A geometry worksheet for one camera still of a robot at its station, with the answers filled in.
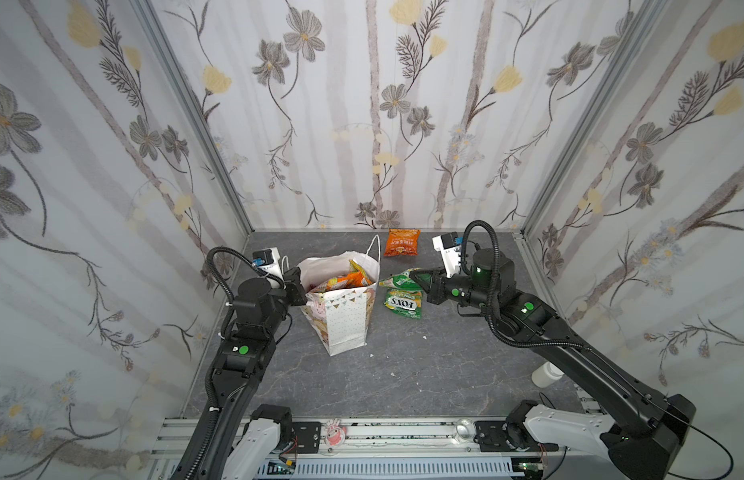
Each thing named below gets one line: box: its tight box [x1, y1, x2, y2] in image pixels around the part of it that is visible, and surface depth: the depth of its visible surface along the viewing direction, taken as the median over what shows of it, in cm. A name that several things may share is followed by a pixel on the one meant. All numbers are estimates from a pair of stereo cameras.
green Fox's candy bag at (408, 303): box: [384, 288, 424, 319], surface depth 99 cm
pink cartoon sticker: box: [325, 418, 347, 447], surface depth 74 cm
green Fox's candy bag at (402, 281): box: [378, 267, 424, 291], surface depth 70 cm
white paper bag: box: [296, 234, 380, 356], surface depth 82 cm
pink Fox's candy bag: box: [314, 278, 373, 293], surface depth 80 cm
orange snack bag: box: [342, 259, 373, 287], surface depth 84 cm
